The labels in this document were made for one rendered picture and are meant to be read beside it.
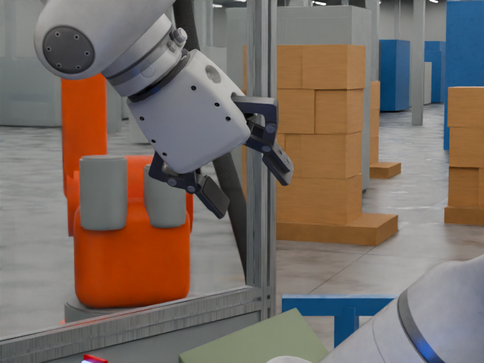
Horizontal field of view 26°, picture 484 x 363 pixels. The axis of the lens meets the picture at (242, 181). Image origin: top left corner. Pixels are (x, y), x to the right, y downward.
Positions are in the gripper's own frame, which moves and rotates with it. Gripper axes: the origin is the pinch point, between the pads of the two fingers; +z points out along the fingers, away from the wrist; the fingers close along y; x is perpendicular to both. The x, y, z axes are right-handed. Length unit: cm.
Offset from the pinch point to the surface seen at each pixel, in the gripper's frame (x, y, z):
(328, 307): -212, 130, 157
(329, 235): -582, 309, 338
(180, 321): -41, 51, 35
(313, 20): -911, 340, 280
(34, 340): -20, 57, 15
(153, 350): -35, 55, 35
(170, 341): -38, 53, 36
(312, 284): -433, 261, 281
